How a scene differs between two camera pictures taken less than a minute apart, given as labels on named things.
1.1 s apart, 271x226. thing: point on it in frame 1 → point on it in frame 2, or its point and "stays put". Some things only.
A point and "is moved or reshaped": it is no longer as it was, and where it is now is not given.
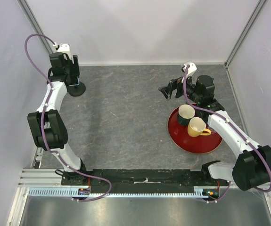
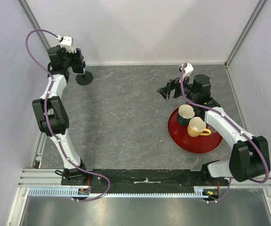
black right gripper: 173,84 stays put
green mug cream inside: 185,112 stays put
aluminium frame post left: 28,12 stays put
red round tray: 180,136 stays put
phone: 75,80 is moved or reshaped
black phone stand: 77,90 → 85,79
